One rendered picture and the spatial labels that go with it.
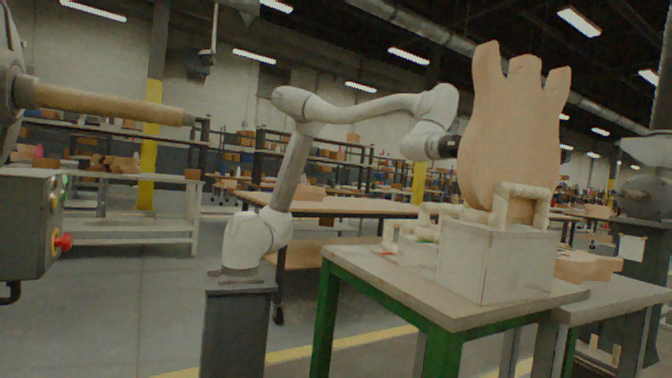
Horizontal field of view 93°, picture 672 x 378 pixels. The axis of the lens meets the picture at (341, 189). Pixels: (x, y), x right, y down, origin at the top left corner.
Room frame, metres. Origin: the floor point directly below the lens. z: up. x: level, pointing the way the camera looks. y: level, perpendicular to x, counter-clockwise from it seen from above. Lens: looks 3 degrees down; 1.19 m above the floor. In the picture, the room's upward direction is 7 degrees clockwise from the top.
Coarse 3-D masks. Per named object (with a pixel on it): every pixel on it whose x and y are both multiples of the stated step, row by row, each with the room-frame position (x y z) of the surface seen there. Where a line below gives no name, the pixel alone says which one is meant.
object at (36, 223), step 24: (0, 192) 0.56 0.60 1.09; (24, 192) 0.58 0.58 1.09; (48, 192) 0.60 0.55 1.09; (0, 216) 0.56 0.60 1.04; (24, 216) 0.58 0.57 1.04; (48, 216) 0.61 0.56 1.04; (0, 240) 0.57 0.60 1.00; (24, 240) 0.58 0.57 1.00; (48, 240) 0.62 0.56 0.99; (0, 264) 0.57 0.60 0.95; (24, 264) 0.58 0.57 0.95; (48, 264) 0.63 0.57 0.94
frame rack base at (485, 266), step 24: (456, 240) 0.78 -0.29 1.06; (480, 240) 0.72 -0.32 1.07; (504, 240) 0.72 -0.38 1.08; (528, 240) 0.76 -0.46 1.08; (552, 240) 0.81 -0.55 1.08; (456, 264) 0.77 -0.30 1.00; (480, 264) 0.71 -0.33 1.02; (504, 264) 0.72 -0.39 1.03; (528, 264) 0.77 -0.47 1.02; (552, 264) 0.82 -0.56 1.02; (456, 288) 0.76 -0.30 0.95; (480, 288) 0.70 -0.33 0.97; (504, 288) 0.73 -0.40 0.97; (528, 288) 0.77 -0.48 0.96
